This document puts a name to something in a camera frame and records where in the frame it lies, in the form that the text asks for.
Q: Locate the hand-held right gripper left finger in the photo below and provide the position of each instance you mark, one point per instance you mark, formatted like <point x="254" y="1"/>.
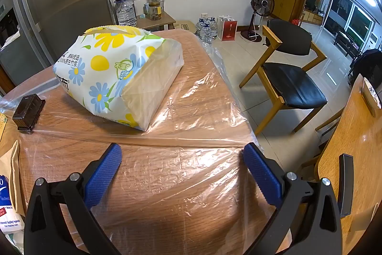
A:
<point x="101" y="180"/>

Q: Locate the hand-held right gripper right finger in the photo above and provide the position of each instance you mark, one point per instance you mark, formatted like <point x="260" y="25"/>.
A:
<point x="262" y="177"/>

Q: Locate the white blue plastic packet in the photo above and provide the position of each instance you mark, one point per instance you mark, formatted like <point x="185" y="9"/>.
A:
<point x="9" y="213"/>

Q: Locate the black remote control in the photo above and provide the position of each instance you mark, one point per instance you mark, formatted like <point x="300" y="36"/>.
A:
<point x="345" y="183"/>

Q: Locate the plain wooden chair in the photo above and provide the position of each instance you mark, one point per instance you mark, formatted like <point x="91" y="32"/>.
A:
<point x="328" y="123"/>

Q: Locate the brown paper bag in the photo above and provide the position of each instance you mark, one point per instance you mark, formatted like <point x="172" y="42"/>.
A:
<point x="15" y="171"/>

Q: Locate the wooden chair with black cushion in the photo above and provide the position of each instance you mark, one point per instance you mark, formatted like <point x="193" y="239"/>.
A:
<point x="294" y="84"/>

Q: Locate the wooden dining table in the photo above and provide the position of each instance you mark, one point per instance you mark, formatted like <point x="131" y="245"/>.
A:
<point x="358" y="147"/>

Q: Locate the dark brown small box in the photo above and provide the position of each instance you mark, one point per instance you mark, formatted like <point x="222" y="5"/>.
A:
<point x="28" y="110"/>

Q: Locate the flower print tissue pack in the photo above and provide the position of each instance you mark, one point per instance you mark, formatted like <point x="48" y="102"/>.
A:
<point x="98" y="72"/>

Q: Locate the yellow box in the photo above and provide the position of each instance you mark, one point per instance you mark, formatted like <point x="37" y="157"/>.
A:
<point x="3" y="126"/>

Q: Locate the patterned ceramic bowl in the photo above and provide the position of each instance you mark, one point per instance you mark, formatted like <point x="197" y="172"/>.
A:
<point x="373" y="93"/>

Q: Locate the red white gift bag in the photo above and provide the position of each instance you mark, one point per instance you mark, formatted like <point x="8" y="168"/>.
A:
<point x="228" y="31"/>

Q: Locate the clear plastic water bottle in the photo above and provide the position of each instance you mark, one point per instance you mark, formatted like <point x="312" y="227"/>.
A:
<point x="198" y="25"/>
<point x="212" y="22"/>
<point x="206" y="33"/>

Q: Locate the black bag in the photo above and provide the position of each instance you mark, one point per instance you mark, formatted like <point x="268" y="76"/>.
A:
<point x="368" y="63"/>

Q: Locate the water jug with white pump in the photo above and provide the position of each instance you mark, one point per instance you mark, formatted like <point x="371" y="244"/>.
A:
<point x="125" y="13"/>

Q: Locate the printed cardboard piece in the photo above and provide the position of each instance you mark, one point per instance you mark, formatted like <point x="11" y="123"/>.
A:
<point x="186" y="25"/>

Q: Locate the black standing fan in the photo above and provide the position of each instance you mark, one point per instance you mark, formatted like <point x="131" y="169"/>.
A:
<point x="262" y="2"/>

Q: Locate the small wooden side table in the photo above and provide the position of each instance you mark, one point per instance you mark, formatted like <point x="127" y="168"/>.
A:
<point x="165" y="17"/>

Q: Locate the white standing air conditioner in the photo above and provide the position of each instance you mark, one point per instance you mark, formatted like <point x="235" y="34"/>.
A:
<point x="373" y="41"/>

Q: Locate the glass jar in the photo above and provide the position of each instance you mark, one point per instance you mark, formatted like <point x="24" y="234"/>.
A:
<point x="155" y="12"/>

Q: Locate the stainless steel refrigerator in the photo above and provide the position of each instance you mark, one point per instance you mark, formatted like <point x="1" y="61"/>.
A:
<point x="59" y="4"/>

